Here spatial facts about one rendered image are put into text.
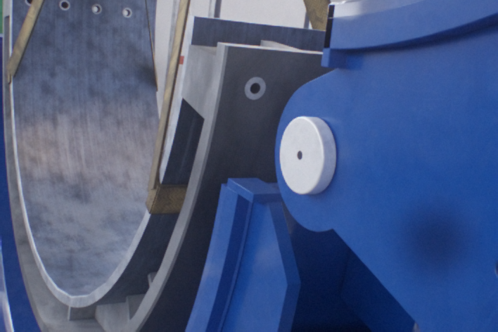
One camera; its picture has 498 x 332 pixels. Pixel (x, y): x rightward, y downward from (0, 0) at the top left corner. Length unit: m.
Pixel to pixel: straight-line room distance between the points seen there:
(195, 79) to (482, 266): 0.78
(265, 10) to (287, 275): 9.01
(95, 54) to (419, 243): 2.70
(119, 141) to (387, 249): 2.46
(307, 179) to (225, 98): 0.31
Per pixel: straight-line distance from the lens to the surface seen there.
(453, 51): 0.99
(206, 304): 1.53
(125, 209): 3.17
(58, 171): 3.25
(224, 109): 1.43
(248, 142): 1.49
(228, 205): 1.42
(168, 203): 1.72
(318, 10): 2.04
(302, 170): 1.20
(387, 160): 1.08
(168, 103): 1.73
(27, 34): 3.34
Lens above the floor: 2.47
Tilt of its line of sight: 10 degrees down
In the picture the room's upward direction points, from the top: 8 degrees clockwise
